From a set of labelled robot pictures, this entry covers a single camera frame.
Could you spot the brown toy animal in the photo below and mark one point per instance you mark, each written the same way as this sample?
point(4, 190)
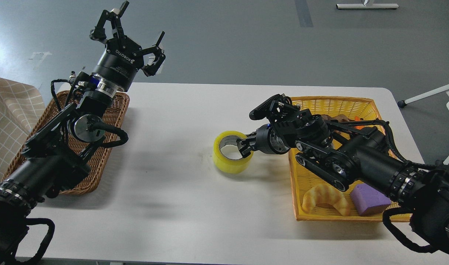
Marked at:
point(341, 118)

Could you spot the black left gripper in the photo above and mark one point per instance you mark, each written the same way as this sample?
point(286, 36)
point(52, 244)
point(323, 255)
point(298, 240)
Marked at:
point(118, 62)

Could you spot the beige checkered cloth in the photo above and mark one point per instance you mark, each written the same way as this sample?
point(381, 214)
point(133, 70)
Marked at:
point(21, 105)

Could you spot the purple foam block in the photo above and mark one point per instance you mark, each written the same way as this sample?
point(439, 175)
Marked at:
point(368, 201)

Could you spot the toy croissant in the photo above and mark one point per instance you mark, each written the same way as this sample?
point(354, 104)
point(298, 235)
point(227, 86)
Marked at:
point(325, 194)

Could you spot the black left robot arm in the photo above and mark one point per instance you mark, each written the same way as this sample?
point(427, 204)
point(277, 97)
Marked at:
point(57, 154)

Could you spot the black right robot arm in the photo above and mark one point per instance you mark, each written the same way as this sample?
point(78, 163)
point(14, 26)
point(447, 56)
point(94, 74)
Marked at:
point(343, 152)

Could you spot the yellow plastic basket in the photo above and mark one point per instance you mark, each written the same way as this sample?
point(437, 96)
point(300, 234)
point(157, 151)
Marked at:
point(302, 180)

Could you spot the yellow tape roll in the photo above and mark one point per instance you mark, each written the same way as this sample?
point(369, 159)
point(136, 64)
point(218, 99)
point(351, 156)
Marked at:
point(224, 163)

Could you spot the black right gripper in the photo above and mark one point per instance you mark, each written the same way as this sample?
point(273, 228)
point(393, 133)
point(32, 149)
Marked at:
point(264, 140)

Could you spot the white stand base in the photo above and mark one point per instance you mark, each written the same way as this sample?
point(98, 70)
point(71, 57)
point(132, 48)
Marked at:
point(367, 5)

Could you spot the orange toy carrot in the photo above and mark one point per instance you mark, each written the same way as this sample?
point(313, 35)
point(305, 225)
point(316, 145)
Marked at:
point(358, 119)

